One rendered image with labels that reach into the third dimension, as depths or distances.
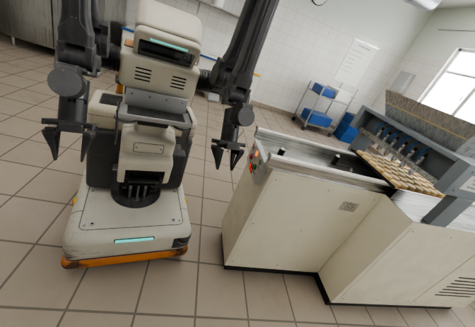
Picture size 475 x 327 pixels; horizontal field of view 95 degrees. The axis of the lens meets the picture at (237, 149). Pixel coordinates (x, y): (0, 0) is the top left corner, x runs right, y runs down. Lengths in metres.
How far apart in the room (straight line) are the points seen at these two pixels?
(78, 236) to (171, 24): 1.02
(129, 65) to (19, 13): 3.99
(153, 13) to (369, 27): 5.27
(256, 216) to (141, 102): 0.78
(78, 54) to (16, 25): 4.22
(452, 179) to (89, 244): 1.66
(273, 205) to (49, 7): 4.18
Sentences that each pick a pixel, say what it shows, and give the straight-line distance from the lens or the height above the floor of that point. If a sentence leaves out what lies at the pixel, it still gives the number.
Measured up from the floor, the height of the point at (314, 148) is 0.87.
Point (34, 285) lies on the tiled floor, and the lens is 1.56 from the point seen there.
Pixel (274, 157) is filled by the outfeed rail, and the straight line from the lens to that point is 1.00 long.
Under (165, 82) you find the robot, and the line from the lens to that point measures 0.89.
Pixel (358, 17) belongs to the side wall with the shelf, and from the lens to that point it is 5.65.
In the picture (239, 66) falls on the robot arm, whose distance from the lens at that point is 0.70.
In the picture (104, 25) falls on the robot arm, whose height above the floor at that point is 1.21.
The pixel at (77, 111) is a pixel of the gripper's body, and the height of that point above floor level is 1.04.
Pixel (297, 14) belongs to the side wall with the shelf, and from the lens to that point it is 5.13.
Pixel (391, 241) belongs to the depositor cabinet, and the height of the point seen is 0.68.
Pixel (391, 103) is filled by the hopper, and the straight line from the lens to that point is 1.66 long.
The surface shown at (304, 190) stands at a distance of 1.17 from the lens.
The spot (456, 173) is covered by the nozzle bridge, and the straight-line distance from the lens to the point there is 1.31.
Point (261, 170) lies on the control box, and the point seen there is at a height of 0.79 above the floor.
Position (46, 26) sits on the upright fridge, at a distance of 4.65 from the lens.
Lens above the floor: 1.32
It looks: 27 degrees down
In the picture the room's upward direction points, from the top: 21 degrees clockwise
